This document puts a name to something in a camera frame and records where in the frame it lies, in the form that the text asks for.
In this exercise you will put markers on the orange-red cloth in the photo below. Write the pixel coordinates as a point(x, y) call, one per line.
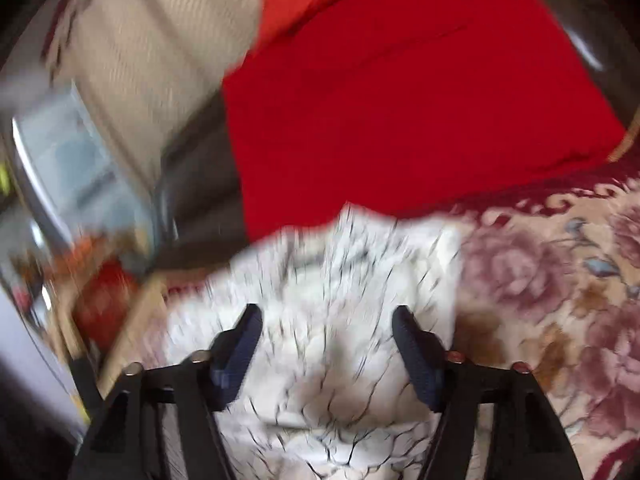
point(310, 0)

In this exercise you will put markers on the red blanket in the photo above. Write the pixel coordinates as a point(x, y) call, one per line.
point(400, 110)

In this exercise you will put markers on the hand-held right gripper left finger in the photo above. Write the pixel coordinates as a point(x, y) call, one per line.
point(240, 350)

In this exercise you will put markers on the white patterned quilt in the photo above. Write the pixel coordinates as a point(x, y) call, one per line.
point(325, 310)

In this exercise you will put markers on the window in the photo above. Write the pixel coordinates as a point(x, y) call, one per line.
point(65, 160)

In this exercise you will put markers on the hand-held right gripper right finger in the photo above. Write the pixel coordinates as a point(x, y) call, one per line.
point(415, 355)

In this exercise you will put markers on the red object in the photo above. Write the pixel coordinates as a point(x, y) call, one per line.
point(107, 305)

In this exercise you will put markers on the floral plush blanket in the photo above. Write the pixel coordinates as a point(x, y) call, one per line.
point(550, 310)

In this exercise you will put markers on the beige curtain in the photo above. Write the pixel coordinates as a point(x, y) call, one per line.
point(150, 60)

